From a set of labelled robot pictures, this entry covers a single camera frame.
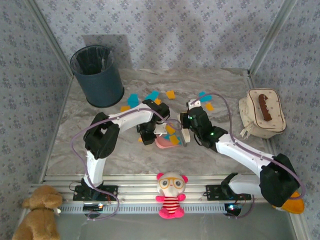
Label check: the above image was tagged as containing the grey slotted cable duct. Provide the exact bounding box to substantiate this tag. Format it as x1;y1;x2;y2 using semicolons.
59;202;226;215

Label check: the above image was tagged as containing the brown teddy bear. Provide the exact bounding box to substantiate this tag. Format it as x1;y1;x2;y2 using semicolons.
11;184;63;240

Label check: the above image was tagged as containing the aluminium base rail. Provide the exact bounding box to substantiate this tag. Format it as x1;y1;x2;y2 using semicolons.
28;174;262;205

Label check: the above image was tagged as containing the aluminium frame post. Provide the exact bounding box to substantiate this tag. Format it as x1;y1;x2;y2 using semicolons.
26;0;76;80
246;0;299;76

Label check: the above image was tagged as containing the large blue paper scrap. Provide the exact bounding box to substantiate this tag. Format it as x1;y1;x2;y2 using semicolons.
127;93;140;108

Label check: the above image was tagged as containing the orange yellow plastic toy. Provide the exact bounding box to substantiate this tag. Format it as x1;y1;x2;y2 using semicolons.
272;191;306;215

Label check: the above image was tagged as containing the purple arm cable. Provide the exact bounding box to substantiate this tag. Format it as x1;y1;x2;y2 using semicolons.
70;107;183;221
192;93;306;220

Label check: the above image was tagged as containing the beige pouch brown handle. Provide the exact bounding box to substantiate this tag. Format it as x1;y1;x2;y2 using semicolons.
238;87;287;140

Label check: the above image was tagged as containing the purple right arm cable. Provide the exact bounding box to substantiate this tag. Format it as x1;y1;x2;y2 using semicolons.
192;93;306;220

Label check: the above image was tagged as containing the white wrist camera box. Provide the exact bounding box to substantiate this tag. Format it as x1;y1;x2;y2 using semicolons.
186;99;200;110
154;123;168;136

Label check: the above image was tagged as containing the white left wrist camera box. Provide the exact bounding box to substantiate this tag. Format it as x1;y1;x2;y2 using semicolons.
154;123;168;136

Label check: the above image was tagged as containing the pink striped plush doll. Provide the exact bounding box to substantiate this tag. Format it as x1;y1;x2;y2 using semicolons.
155;171;189;220

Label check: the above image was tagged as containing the cream hand brush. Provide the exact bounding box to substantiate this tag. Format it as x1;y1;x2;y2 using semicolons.
180;126;193;148

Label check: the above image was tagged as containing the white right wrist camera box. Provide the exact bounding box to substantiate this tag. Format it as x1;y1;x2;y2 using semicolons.
186;99;200;110

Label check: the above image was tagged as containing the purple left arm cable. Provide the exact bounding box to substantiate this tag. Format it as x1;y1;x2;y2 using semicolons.
70;107;183;221

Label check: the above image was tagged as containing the pink plastic dustpan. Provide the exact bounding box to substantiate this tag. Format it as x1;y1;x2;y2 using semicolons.
154;133;182;150

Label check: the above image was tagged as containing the black control board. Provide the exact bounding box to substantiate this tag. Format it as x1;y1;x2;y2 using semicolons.
83;202;105;217
224;202;243;217

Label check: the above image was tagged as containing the dark blue trash bin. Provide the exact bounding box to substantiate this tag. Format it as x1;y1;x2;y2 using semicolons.
69;44;125;108

